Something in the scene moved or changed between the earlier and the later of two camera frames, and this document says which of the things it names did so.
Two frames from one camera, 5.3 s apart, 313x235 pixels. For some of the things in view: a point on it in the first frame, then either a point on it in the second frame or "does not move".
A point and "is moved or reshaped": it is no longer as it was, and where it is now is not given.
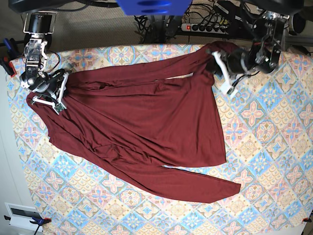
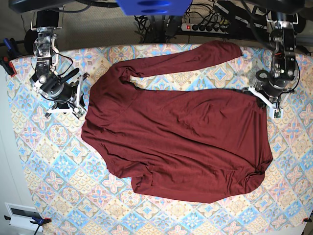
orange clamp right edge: [306, 219] does not move
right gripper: [233, 64] -> [276, 98]
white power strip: [219, 29] does not move
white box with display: [20, 216] does not move
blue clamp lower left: [38, 222] does not move
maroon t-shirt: [128, 121] is moved or reshaped
